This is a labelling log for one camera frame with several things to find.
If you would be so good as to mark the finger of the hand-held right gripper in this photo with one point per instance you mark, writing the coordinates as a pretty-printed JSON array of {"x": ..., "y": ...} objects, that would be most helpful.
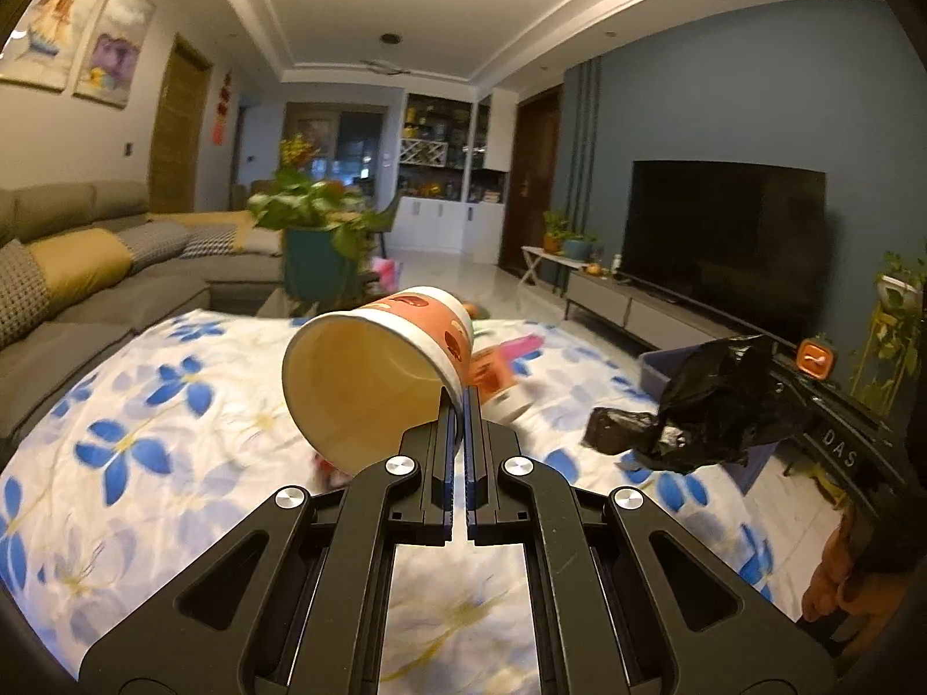
[{"x": 789, "y": 398}]

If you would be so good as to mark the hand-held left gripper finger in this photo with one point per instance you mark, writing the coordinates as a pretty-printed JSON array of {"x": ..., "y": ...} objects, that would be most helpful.
[
  {"x": 454, "y": 478},
  {"x": 472, "y": 478}
]

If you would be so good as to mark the black plastic bag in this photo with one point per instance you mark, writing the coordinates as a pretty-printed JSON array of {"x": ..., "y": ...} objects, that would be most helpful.
[{"x": 710, "y": 405}]

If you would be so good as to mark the purple plastic bin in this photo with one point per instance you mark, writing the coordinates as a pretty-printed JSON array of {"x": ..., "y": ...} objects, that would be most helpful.
[{"x": 655, "y": 376}]

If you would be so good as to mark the large orange white paper cup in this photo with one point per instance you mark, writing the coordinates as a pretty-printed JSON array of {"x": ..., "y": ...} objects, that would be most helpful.
[{"x": 362, "y": 376}]

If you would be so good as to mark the person's right hand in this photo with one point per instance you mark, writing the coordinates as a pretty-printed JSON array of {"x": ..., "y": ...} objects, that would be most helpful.
[{"x": 833, "y": 579}]

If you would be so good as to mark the orange desk gadget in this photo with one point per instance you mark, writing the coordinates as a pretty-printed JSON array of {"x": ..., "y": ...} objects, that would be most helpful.
[{"x": 812, "y": 358}]

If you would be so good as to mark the small orange white paper cup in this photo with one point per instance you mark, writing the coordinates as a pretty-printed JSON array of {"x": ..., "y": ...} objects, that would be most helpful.
[{"x": 500, "y": 384}]

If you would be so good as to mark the tall plant on gold stand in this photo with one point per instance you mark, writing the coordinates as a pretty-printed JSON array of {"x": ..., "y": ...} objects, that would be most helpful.
[{"x": 894, "y": 318}]

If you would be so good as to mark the pink plastic wrapper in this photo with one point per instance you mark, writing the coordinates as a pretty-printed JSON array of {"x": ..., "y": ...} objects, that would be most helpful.
[{"x": 523, "y": 347}]

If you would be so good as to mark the black television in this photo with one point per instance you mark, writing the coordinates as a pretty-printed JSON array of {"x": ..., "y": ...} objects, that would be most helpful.
[{"x": 724, "y": 246}]

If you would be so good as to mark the fruit plate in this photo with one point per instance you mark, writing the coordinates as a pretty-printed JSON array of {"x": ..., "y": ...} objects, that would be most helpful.
[{"x": 474, "y": 308}]

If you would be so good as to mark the grey television cabinet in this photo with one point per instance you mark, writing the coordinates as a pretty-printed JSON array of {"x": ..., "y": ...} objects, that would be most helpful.
[{"x": 608, "y": 304}]

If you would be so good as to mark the pink gift bag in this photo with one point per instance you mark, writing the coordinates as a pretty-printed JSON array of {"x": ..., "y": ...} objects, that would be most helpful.
[{"x": 386, "y": 274}]

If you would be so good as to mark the white folding side table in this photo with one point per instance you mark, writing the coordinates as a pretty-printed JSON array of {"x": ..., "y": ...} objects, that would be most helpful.
[{"x": 539, "y": 255}]

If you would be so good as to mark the potted plant in teal pot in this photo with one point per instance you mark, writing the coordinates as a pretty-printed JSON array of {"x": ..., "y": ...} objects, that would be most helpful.
[{"x": 315, "y": 268}]

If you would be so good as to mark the small plant in blue pot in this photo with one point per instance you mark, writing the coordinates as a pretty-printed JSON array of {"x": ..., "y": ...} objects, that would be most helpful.
[{"x": 579, "y": 247}]

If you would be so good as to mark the small plant in orange pot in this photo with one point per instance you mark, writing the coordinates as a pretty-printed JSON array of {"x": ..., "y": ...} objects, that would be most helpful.
[{"x": 555, "y": 235}]

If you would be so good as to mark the white display cabinet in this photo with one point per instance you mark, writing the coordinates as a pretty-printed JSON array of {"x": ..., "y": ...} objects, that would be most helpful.
[{"x": 434, "y": 221}]

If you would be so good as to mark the grey dining chair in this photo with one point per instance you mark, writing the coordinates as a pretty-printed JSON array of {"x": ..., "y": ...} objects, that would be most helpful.
[{"x": 387, "y": 217}]

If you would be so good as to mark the blue floral tablecloth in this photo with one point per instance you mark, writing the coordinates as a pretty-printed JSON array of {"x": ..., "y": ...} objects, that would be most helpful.
[{"x": 181, "y": 449}]

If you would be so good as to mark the dark wooden door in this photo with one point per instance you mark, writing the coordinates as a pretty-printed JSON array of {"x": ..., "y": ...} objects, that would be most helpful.
[{"x": 529, "y": 174}]

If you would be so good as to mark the small houndstooth cushion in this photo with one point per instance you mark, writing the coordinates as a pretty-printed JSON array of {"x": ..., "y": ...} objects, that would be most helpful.
[
  {"x": 156, "y": 242},
  {"x": 210, "y": 242}
]

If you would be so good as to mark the yellow flower bouquet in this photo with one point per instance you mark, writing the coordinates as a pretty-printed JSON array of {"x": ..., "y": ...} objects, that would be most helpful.
[{"x": 298, "y": 152}]

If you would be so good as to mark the grey sofa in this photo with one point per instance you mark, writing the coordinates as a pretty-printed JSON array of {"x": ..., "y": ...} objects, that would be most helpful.
[{"x": 108, "y": 333}]

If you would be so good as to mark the yellow cushion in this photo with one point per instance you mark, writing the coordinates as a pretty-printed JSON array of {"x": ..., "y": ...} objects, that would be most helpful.
[{"x": 80, "y": 264}]

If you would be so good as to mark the light wooden door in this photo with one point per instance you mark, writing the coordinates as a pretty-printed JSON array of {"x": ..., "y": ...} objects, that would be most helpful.
[{"x": 177, "y": 137}]

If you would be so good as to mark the large houndstooth cushion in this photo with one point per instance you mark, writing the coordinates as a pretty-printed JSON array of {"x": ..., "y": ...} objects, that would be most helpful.
[{"x": 22, "y": 289}]

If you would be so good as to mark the purple abstract painting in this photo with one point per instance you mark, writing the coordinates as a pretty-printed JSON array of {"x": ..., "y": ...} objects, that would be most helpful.
[{"x": 112, "y": 51}]

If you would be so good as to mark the sailing ship painting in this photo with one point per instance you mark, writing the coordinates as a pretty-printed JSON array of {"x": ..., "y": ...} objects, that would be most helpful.
[{"x": 58, "y": 22}]

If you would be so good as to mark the red wall decorations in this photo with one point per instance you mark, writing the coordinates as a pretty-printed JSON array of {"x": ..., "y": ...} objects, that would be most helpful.
[{"x": 223, "y": 108}]

